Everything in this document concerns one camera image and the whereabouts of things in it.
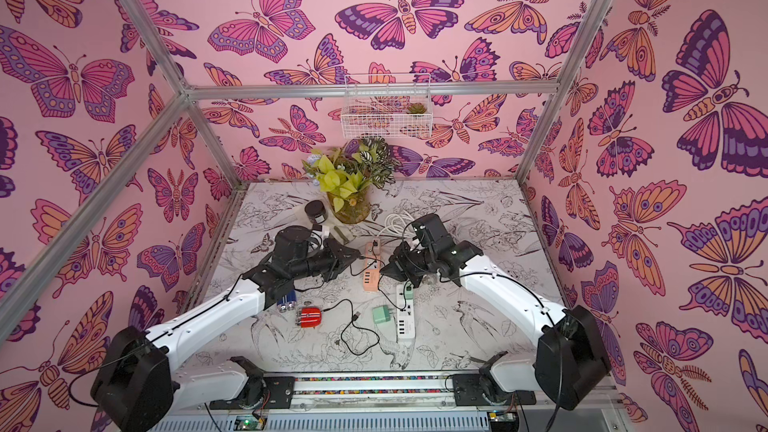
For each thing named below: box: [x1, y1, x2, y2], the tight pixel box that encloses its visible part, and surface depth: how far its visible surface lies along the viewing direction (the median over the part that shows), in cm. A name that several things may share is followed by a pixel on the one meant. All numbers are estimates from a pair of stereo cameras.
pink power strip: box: [363, 238, 380, 292], surface depth 94 cm
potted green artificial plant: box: [302, 136, 398, 224], surface depth 97 cm
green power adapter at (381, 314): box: [372, 305, 391, 324], surface depth 87 cm
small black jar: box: [304, 200, 328, 224], surface depth 108 cm
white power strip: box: [397, 284, 415, 339], surface depth 85 cm
